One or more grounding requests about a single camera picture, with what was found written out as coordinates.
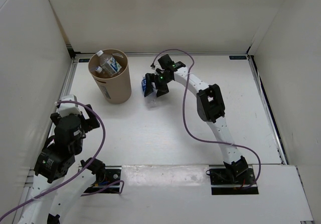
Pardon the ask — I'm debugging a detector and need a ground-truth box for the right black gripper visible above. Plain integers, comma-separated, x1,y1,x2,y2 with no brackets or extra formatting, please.
144,73,173,98

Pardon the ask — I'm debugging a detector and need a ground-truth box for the blue label plastic bottle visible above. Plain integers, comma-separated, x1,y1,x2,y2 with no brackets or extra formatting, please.
141,75,157,108

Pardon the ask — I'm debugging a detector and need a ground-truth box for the green label plastic bottle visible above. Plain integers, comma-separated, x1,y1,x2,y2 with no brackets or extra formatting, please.
96,50,122,78

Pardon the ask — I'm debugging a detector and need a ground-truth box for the clear unlabelled plastic bottle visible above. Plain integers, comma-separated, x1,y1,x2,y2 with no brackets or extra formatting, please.
95,66,103,74

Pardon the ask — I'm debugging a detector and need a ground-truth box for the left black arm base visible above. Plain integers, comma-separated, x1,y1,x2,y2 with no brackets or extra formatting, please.
79,159,124,197

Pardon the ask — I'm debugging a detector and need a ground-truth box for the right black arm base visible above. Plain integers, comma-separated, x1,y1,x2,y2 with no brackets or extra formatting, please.
205,166,259,195

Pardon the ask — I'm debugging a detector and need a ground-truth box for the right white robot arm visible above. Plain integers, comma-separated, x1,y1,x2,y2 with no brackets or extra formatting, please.
141,54,248,184

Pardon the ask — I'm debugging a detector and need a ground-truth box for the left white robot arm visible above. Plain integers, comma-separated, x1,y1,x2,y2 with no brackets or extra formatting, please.
19,100,106,223

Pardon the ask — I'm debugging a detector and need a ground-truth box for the brown cylindrical garbage bin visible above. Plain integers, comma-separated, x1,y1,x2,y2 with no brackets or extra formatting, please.
88,49,131,104

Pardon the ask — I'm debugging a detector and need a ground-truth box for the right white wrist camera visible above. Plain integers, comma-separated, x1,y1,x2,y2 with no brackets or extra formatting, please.
150,63,161,70

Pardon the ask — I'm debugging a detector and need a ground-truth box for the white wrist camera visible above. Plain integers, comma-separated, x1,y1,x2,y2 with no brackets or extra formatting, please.
55,94,82,118
150,63,161,70

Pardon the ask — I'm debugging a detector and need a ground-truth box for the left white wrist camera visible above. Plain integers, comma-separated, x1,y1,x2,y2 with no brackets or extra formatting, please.
55,94,82,118

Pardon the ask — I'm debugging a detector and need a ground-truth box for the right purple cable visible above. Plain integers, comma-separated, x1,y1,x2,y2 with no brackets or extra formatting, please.
151,49,261,189

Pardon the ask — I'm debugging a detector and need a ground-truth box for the purple cable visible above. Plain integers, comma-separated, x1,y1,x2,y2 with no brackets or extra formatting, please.
0,100,125,217
151,49,261,189

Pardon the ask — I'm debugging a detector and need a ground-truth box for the left aluminium frame rail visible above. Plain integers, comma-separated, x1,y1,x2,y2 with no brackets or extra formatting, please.
58,58,77,100

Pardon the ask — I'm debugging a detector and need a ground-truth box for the aluminium frame rail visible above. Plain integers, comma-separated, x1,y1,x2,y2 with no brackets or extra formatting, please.
75,50,247,58
247,55,288,165
58,58,77,100

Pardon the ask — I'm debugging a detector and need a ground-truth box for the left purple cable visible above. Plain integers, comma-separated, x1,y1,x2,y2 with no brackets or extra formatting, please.
0,100,125,217

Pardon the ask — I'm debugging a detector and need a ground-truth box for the back aluminium frame rail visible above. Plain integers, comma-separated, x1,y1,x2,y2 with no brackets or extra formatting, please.
75,50,247,58

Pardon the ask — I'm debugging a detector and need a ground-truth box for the right aluminium frame rail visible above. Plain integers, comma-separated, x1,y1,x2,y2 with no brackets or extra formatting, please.
247,55,288,165

